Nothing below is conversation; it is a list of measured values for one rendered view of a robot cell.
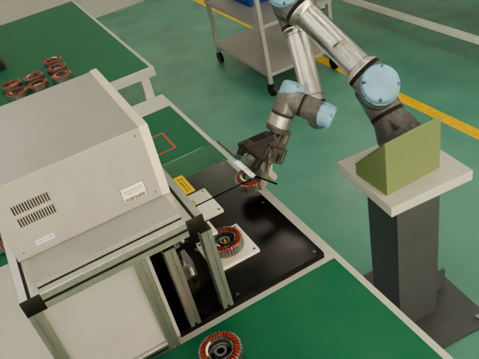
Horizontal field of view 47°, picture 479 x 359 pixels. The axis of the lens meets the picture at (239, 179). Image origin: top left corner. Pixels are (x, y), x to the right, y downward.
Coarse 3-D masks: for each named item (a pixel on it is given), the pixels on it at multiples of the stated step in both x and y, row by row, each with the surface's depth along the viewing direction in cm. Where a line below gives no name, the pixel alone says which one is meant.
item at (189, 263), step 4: (184, 252) 162; (184, 256) 161; (188, 256) 160; (180, 260) 160; (188, 260) 159; (184, 264) 158; (188, 264) 158; (192, 264) 159; (184, 268) 158; (188, 268) 159; (192, 268) 159; (184, 272) 158; (188, 272) 159; (196, 272) 161; (188, 276) 160; (192, 276) 161
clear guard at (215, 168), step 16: (208, 144) 162; (224, 144) 163; (176, 160) 158; (192, 160) 157; (208, 160) 155; (224, 160) 154; (240, 160) 153; (176, 176) 152; (192, 176) 150; (208, 176) 149; (224, 176) 148; (240, 176) 146; (256, 176) 145; (192, 192) 144; (208, 192) 143; (224, 192) 142
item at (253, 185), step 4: (252, 180) 181; (256, 180) 179; (244, 184) 179; (248, 184) 178; (252, 184) 178; (256, 184) 178; (240, 188) 180; (244, 188) 180; (248, 188) 178; (252, 188) 178; (256, 188) 179; (260, 188) 179; (244, 192) 180; (248, 192) 180; (252, 192) 179
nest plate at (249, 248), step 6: (240, 228) 173; (246, 234) 170; (246, 240) 168; (198, 246) 169; (246, 246) 165; (252, 246) 165; (240, 252) 164; (246, 252) 163; (252, 252) 163; (204, 258) 166; (222, 258) 163; (228, 258) 163; (234, 258) 162; (240, 258) 162; (246, 258) 163; (222, 264) 161; (228, 264) 161; (234, 264) 161
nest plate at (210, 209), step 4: (212, 200) 187; (200, 204) 186; (204, 204) 186; (208, 204) 185; (212, 204) 185; (216, 204) 185; (200, 208) 185; (204, 208) 184; (208, 208) 184; (212, 208) 183; (216, 208) 183; (220, 208) 183; (204, 212) 182; (208, 212) 182; (212, 212) 182; (216, 212) 181; (220, 212) 182; (204, 216) 181; (208, 216) 180; (212, 216) 181
